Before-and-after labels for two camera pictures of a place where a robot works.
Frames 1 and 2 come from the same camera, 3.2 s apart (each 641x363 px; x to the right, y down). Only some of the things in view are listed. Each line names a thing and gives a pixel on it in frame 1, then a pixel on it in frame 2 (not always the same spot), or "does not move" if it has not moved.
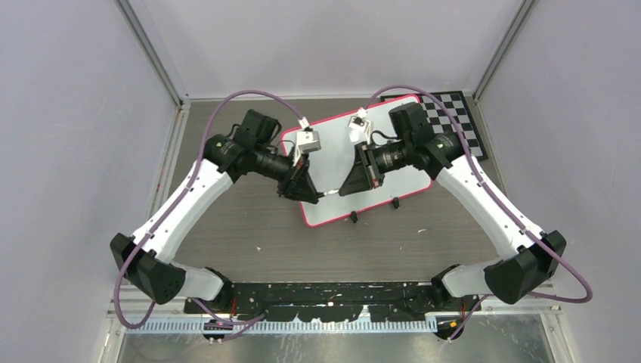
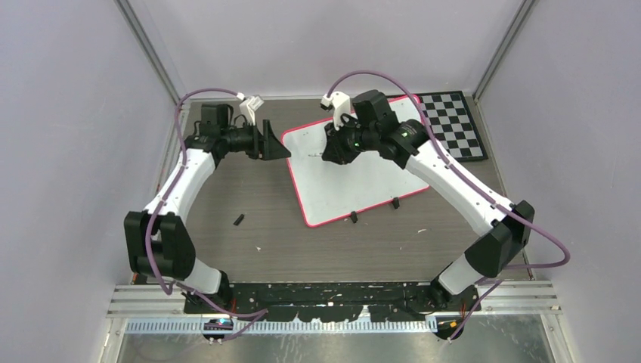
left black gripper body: x=286 y=185 -> x=261 y=147
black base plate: x=327 y=301 does not move
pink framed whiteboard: x=329 y=166 does not move
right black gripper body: x=370 y=159 -> x=346 y=141
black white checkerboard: x=441 y=122 does not move
